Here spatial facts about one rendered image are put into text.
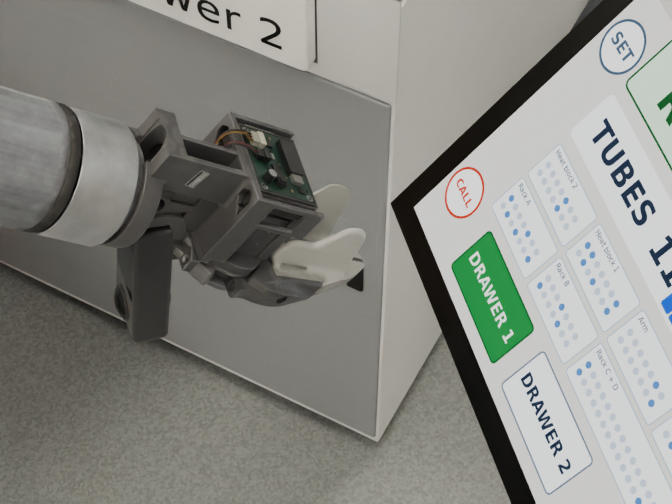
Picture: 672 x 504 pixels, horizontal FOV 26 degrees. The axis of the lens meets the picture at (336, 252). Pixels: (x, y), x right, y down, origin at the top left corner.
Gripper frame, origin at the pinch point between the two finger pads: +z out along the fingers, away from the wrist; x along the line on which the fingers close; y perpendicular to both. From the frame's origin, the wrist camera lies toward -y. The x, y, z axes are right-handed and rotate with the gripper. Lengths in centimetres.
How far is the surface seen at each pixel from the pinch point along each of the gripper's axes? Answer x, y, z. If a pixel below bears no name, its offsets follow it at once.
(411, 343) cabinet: 43, -54, 76
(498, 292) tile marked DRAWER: -0.1, 1.3, 14.9
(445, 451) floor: 36, -67, 91
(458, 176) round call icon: 10.6, 2.3, 14.9
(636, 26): 9.4, 20.8, 14.9
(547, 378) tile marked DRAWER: -8.3, 2.2, 14.9
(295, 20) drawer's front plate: 42.1, -10.4, 19.5
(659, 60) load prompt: 5.8, 21.0, 14.9
